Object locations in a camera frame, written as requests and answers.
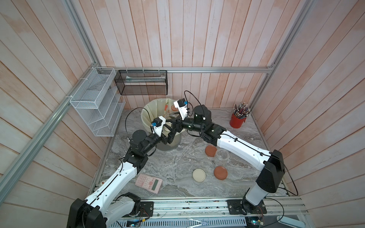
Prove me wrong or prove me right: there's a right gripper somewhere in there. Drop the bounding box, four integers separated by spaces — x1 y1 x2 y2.
164 112 206 136

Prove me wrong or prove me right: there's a brown jar lid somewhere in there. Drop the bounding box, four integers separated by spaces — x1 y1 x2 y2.
213 166 228 180
205 145 217 158

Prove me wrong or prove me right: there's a cream jar lid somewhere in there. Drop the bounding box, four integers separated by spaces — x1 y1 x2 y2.
193 169 206 182

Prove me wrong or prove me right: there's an oatmeal jar with brown lid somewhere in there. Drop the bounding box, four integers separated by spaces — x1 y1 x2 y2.
215 149 230 163

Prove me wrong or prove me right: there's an oatmeal jar with cream lid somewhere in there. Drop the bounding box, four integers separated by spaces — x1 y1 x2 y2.
163 113 180 124

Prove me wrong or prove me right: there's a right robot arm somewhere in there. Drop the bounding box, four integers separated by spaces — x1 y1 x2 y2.
172 99 285 215

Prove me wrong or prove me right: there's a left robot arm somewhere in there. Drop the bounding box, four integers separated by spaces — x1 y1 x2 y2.
67 130 176 228

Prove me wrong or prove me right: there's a grey trash bin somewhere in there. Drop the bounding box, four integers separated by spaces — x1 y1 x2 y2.
157 134 182 152

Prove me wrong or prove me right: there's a pink calculator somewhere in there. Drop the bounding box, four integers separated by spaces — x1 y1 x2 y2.
135 174 163 194

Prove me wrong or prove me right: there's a red pencil cup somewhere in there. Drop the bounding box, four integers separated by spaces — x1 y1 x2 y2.
230 114 246 129

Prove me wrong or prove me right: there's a bundle of pencils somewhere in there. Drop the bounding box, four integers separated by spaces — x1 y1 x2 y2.
233 103 252 119

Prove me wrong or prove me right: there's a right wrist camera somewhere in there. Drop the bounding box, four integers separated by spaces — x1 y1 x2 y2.
174 98 188 120

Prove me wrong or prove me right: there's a black wire mesh basket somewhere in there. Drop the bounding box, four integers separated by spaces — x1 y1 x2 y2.
114 69 168 96

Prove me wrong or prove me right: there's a white wire mesh shelf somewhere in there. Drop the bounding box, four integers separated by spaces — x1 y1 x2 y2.
70 67 125 137

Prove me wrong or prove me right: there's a horizontal aluminium frame bar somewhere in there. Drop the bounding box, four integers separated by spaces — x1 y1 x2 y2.
95 66 273 74

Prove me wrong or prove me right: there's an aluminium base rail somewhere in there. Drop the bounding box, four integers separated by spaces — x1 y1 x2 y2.
71 197 307 228

